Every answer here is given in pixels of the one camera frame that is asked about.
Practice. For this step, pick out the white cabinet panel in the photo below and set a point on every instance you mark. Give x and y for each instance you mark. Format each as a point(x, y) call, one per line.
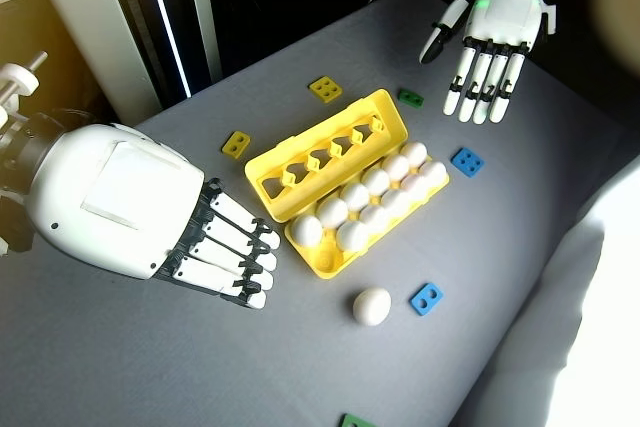
point(90, 22)

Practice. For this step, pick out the green flat block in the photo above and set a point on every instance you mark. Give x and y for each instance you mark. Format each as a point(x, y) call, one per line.
point(356, 422)

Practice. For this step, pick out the green two-hole block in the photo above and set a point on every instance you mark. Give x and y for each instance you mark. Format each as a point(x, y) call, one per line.
point(411, 99)

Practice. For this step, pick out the white toy egg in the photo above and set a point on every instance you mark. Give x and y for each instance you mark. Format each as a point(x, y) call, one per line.
point(376, 181)
point(396, 167)
point(372, 217)
point(307, 230)
point(433, 173)
point(371, 307)
point(332, 212)
point(414, 153)
point(415, 187)
point(351, 236)
point(395, 202)
point(355, 196)

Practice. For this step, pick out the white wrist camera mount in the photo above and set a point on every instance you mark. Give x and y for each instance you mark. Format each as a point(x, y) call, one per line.
point(550, 17)

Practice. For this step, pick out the blue two-hole block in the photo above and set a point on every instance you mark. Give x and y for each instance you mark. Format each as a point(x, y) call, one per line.
point(426, 298)

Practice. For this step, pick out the yellow four-hole block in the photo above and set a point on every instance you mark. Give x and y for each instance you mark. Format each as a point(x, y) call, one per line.
point(316, 88)

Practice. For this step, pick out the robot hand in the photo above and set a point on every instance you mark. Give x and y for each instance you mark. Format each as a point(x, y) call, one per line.
point(505, 12)
point(120, 187)

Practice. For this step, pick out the yellow two-hole block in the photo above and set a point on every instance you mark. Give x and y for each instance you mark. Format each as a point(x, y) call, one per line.
point(227, 151)

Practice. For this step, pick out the yellow egg carton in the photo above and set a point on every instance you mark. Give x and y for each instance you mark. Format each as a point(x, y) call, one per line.
point(325, 259)

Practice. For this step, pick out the grey table cloth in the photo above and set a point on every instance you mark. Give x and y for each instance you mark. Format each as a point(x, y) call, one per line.
point(250, 347)

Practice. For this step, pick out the blue four-hole block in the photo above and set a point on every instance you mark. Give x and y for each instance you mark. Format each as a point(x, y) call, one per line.
point(467, 162)

